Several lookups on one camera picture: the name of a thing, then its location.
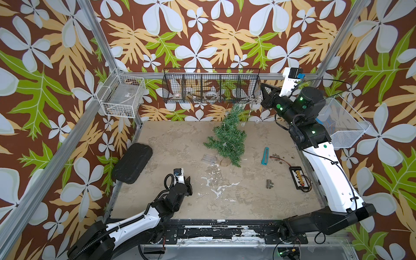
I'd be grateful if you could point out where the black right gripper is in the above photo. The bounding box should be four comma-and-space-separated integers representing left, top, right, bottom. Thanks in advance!
263, 83, 304, 132

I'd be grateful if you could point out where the small green christmas tree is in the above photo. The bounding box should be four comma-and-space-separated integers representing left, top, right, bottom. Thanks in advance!
204, 105, 247, 167

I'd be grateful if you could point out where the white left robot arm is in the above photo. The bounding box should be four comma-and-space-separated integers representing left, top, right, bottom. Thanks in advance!
67, 143, 193, 260

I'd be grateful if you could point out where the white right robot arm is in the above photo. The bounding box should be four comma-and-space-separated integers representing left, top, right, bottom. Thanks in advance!
261, 83, 376, 241

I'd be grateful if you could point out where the clear plastic battery box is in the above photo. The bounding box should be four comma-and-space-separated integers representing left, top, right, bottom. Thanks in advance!
202, 154, 217, 165

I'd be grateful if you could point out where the black oval case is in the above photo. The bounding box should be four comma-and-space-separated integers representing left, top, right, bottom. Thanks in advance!
112, 143, 153, 184

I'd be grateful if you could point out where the teal utility knife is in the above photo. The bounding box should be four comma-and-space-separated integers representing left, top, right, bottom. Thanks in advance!
261, 147, 269, 166

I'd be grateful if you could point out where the white hexagonal mesh basket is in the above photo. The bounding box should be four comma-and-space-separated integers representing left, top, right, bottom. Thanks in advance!
316, 96, 370, 150

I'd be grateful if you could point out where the small grey metal fitting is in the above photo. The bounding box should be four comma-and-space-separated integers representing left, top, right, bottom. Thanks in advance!
266, 179, 274, 189

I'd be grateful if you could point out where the black tray with parts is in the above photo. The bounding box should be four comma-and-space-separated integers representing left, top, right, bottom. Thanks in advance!
289, 166, 312, 193

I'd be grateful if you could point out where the small circuit board with leds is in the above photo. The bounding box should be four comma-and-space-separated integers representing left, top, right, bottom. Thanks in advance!
276, 248, 300, 260

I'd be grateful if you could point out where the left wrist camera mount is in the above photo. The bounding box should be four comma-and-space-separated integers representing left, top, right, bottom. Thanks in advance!
173, 168, 185, 185

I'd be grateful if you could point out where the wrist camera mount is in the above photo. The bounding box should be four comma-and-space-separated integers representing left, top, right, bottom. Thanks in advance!
279, 67, 305, 96
173, 168, 185, 185

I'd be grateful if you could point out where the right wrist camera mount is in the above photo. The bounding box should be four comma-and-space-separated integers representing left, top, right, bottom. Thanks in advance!
279, 67, 305, 96

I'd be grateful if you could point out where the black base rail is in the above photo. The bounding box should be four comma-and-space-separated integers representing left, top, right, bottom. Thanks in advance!
103, 218, 309, 245

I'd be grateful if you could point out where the black wire wall basket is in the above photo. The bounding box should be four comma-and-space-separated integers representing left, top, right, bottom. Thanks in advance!
162, 68, 261, 104

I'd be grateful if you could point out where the white square wire basket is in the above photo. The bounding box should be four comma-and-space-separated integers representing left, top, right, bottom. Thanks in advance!
97, 74, 146, 118

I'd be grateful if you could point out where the vertical aluminium frame post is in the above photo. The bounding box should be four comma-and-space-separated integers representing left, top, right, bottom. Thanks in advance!
304, 0, 371, 88

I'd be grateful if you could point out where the left aluminium frame post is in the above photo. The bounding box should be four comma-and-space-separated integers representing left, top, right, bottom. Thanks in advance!
77, 1, 143, 128

